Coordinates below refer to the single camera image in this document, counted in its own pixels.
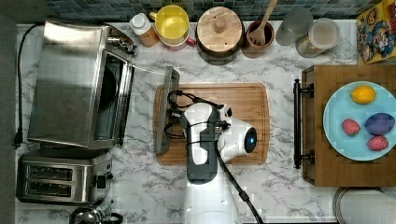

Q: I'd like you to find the stainless steel toaster oven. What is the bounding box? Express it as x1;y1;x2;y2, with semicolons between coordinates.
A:
28;21;136;149

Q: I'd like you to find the silver two-slot toaster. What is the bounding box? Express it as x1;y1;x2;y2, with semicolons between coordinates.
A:
16;150;113;205

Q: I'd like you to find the yellow mug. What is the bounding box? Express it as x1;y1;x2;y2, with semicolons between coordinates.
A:
149;5;190;45

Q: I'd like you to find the bamboo tray with black handle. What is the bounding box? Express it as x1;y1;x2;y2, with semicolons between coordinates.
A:
293;64;395;187

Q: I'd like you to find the yellow lemon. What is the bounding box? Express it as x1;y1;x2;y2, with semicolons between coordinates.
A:
350;85;376;105

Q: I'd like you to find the red strawberry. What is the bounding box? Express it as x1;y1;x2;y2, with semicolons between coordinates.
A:
367;135;389;151
342;119;361;136

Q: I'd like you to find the round wooden lid jar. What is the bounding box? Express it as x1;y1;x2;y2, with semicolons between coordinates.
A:
195;7;245;65

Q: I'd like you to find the light blue plate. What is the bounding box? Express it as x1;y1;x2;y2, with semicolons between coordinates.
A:
322;81;396;161

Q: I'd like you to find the white cap spice bottle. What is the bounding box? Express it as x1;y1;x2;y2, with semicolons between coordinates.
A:
129;13;160;48

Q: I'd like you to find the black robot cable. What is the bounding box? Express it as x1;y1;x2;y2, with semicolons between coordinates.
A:
163;90;265;224

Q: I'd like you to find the brown utensil holder cup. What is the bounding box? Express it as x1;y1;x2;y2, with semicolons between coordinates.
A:
246;21;275;51

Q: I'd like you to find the wooden cutting board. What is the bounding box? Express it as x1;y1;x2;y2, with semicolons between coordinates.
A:
153;83;270;165

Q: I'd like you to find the glass oven door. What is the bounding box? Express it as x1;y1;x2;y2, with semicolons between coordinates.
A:
134;64;179;155

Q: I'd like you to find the clear lidded jar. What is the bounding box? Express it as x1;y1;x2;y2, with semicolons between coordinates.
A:
295;18;340;58

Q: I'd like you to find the shiny steel kettle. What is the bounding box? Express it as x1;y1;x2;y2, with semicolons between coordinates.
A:
69;200;123;224

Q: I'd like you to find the purple plum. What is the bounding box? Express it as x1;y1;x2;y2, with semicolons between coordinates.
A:
364;113;395;135

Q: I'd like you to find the round steel sink rim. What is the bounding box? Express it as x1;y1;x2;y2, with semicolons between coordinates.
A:
332;188;396;224

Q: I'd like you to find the lower red strawberry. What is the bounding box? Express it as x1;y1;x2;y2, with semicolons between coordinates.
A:
367;135;389;151

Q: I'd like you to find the frosted grey glass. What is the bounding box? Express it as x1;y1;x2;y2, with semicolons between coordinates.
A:
276;7;313;46

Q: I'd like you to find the black oven power cord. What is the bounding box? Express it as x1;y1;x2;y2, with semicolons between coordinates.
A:
11;23;42;149

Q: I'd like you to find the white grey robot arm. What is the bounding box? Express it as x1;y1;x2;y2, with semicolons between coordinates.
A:
180;103;257;224

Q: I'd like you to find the yellow cereal box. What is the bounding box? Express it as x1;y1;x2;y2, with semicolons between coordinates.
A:
357;0;396;64

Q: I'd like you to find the wooden spoon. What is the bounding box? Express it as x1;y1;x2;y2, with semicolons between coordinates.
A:
249;0;278;46

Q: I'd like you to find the upper red strawberry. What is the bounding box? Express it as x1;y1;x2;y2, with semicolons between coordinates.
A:
342;119;361;136

